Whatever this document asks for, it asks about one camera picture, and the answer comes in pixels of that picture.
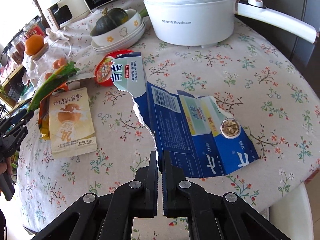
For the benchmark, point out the person's left hand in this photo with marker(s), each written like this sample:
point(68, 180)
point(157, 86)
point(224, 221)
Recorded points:
point(3, 166)

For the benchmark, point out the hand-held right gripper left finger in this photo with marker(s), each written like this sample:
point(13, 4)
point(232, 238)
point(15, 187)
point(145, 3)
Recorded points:
point(152, 180)

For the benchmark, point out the glass jar with cork lid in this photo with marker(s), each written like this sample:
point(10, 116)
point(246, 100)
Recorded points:
point(50, 55)

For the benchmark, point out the small orange-red fruit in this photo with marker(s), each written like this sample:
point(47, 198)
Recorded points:
point(48, 76)
point(55, 64)
point(62, 61)

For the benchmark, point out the beige snack packet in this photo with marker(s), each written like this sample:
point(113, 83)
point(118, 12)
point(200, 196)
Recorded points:
point(70, 122)

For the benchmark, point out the white plastic bin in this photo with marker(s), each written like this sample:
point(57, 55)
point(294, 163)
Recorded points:
point(295, 217)

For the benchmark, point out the floral tablecloth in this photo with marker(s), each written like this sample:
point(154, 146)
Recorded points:
point(250, 80)

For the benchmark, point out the blue milk carton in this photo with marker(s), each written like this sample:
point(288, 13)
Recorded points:
point(175, 120)

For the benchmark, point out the orange fruit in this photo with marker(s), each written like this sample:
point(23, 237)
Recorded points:
point(34, 44)

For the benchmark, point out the dark green squash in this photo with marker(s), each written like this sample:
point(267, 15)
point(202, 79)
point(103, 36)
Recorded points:
point(110, 21)

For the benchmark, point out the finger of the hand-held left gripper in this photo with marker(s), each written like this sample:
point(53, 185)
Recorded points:
point(17, 120)
point(16, 136)

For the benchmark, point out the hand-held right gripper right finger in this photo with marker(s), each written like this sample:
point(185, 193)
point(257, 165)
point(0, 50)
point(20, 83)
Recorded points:
point(171, 180)

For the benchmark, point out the jar of dark preserves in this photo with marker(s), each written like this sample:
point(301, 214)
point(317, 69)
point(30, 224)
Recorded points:
point(18, 52)

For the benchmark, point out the white electric cooking pot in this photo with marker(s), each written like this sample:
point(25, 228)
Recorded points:
point(190, 22)

